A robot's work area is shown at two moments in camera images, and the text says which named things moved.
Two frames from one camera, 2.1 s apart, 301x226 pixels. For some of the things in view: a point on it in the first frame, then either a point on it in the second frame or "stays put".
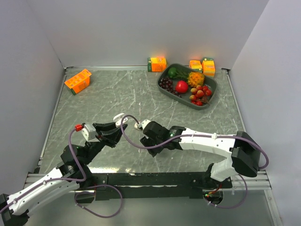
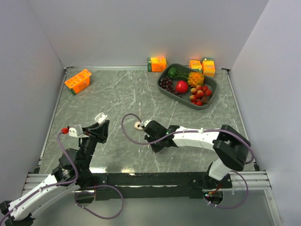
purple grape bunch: (167, 84) stays put
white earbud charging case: (118, 119) -> (100, 117)
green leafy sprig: (181, 74) stays put
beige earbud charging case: (137, 126) stays put
